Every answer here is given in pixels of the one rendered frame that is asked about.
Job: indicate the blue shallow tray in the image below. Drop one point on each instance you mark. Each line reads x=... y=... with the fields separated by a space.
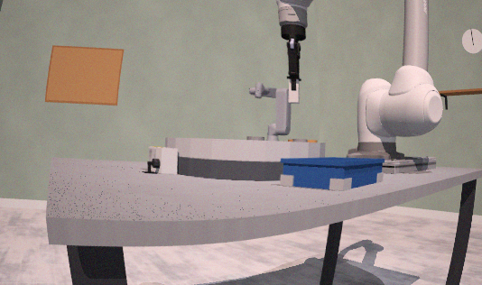
x=332 y=173

